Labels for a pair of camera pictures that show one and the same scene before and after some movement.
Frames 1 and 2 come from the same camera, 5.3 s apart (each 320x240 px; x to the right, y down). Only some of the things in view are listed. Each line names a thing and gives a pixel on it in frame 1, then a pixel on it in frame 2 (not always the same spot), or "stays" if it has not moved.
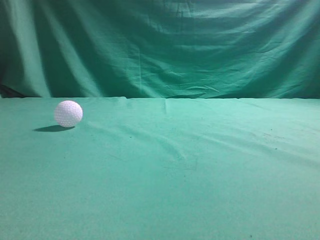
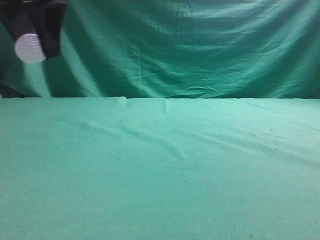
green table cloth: [153, 168] stays
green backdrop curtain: [160, 49] stays
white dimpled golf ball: [68, 113] → [28, 48]
